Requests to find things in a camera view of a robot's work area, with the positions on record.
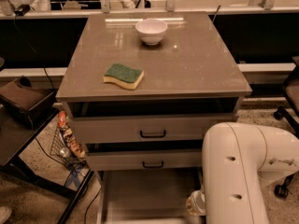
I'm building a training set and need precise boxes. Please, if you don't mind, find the grey top drawer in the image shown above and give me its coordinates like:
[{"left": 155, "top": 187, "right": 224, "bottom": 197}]
[{"left": 70, "top": 113, "right": 237, "bottom": 144}]

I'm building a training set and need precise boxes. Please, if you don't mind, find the black wire basket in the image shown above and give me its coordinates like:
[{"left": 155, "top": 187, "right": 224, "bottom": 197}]
[{"left": 50, "top": 128, "right": 85, "bottom": 168}]

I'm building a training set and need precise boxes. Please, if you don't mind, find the white ceramic bowl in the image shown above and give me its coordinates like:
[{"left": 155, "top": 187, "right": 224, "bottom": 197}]
[{"left": 135, "top": 19, "right": 168, "bottom": 46}]

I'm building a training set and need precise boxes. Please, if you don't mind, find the black power adapter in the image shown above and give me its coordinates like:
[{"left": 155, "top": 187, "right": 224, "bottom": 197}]
[{"left": 15, "top": 5, "right": 30, "bottom": 16}]

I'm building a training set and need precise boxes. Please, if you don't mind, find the dark box on table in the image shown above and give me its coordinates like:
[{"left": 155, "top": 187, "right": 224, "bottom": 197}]
[{"left": 0, "top": 77, "right": 55, "bottom": 128}]

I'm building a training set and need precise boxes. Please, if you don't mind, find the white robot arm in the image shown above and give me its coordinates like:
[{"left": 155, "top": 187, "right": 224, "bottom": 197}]
[{"left": 186, "top": 122, "right": 299, "bottom": 224}]

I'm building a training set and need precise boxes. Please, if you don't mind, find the grey middle drawer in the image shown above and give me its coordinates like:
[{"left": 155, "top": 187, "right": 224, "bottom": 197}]
[{"left": 86, "top": 148, "right": 202, "bottom": 171}]

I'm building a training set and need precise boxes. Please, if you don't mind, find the snack bag in basket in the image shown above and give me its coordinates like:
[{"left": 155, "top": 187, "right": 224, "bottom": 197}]
[{"left": 58, "top": 111, "right": 85, "bottom": 161}]

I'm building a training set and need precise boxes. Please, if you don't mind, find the black floor cable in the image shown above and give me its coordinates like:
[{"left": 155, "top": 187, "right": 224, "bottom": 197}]
[{"left": 82, "top": 188, "right": 103, "bottom": 224}]

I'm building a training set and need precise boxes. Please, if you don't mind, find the black office chair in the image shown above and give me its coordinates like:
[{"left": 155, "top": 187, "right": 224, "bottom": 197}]
[{"left": 273, "top": 55, "right": 299, "bottom": 200}]

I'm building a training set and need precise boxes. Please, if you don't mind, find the grey drawer cabinet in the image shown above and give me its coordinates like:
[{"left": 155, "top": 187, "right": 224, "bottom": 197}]
[{"left": 55, "top": 11, "right": 252, "bottom": 173}]

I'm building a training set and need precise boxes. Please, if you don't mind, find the green yellow sponge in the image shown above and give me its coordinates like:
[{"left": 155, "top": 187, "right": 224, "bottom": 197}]
[{"left": 103, "top": 63, "right": 144, "bottom": 90}]

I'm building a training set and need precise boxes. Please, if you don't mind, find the grey drawer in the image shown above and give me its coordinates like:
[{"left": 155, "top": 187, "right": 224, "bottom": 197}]
[
  {"left": 86, "top": 148, "right": 202, "bottom": 171},
  {"left": 70, "top": 113, "right": 237, "bottom": 144},
  {"left": 96, "top": 168, "right": 203, "bottom": 224}
]

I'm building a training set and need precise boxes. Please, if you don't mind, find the white shoe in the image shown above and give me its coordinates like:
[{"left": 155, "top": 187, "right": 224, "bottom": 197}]
[{"left": 0, "top": 206, "right": 12, "bottom": 224}]

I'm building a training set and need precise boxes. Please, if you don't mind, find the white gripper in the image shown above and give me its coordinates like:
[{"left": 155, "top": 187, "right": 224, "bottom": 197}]
[{"left": 186, "top": 190, "right": 206, "bottom": 216}]

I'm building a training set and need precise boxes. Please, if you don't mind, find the grey bottom drawer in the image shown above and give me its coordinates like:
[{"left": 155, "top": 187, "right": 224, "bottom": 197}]
[{"left": 96, "top": 168, "right": 203, "bottom": 224}]

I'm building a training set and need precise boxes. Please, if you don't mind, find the black side table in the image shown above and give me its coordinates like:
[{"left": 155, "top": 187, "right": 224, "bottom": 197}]
[{"left": 0, "top": 107, "right": 93, "bottom": 224}]

